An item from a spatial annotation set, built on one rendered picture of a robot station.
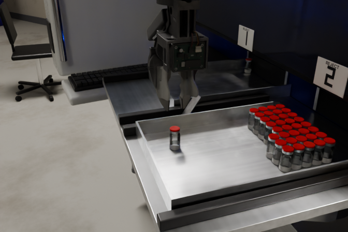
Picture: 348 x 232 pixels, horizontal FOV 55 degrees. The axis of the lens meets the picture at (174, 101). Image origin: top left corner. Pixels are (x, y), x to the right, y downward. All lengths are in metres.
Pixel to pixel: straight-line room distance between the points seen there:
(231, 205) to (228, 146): 0.19
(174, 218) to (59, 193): 1.58
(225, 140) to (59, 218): 1.32
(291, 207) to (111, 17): 1.00
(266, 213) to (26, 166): 1.94
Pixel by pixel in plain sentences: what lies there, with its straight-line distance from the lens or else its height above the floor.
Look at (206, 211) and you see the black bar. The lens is 0.52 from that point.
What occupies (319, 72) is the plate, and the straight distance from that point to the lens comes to 0.76.
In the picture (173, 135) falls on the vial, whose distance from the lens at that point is 0.66.
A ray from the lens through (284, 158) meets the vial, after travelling 0.63.
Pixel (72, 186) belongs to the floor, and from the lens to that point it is 2.08.
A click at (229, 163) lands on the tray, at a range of 0.65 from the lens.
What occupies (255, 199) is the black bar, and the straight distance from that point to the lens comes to 0.55.
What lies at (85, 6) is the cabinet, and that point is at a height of 1.06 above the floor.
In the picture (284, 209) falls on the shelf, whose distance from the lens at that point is 0.57.
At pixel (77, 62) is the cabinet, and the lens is 1.36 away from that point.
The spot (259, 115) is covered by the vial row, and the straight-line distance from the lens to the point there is 0.74.
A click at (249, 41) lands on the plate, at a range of 0.98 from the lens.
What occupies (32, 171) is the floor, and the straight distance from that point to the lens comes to 2.28.
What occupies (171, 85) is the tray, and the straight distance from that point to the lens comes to 0.99.
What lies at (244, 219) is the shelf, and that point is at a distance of 0.54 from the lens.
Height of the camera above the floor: 1.25
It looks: 24 degrees down
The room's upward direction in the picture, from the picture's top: straight up
